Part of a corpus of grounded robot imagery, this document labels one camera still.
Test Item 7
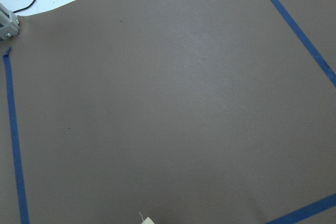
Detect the aluminium frame post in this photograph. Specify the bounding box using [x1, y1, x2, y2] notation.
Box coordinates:
[0, 4, 20, 41]

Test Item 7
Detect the beige long-sleeve graphic t-shirt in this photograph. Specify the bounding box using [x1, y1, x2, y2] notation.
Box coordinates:
[139, 212, 155, 224]

